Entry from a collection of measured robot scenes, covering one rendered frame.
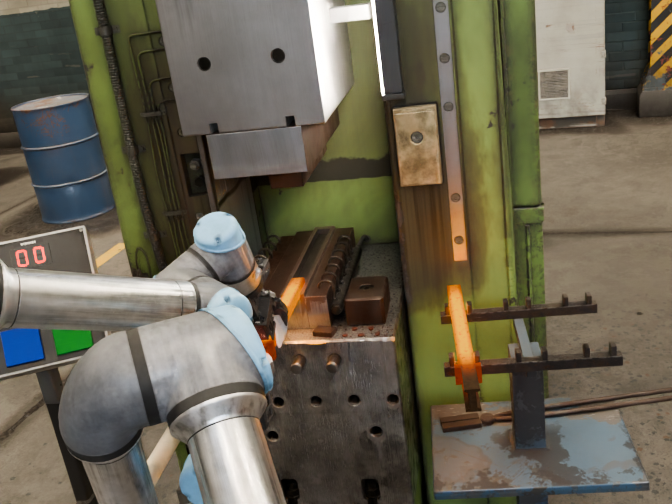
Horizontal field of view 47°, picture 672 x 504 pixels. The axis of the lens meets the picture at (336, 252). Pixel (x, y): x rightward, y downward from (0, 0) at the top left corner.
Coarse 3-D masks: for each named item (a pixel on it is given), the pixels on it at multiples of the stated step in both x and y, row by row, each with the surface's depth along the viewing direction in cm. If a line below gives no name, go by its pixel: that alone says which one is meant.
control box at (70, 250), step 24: (24, 240) 165; (48, 240) 166; (72, 240) 167; (48, 264) 165; (72, 264) 166; (0, 336) 161; (48, 336) 162; (96, 336) 164; (0, 360) 160; (48, 360) 161; (72, 360) 162
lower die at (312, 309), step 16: (288, 240) 207; (304, 240) 202; (336, 240) 198; (352, 240) 204; (288, 256) 193; (320, 256) 187; (272, 272) 187; (288, 272) 183; (320, 272) 180; (336, 272) 180; (272, 288) 176; (304, 288) 171; (320, 288) 172; (304, 304) 170; (320, 304) 169; (288, 320) 172; (304, 320) 171; (320, 320) 170
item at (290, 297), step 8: (296, 280) 174; (304, 280) 175; (288, 288) 170; (296, 288) 169; (288, 296) 166; (296, 296) 167; (288, 304) 162; (288, 312) 160; (264, 344) 144; (272, 344) 144; (272, 352) 145
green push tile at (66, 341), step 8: (56, 336) 162; (64, 336) 162; (72, 336) 162; (80, 336) 163; (88, 336) 163; (56, 344) 162; (64, 344) 162; (72, 344) 162; (80, 344) 162; (88, 344) 163; (56, 352) 161; (64, 352) 161; (72, 352) 163
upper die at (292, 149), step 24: (336, 120) 192; (216, 144) 159; (240, 144) 158; (264, 144) 157; (288, 144) 156; (312, 144) 164; (216, 168) 161; (240, 168) 160; (264, 168) 159; (288, 168) 158
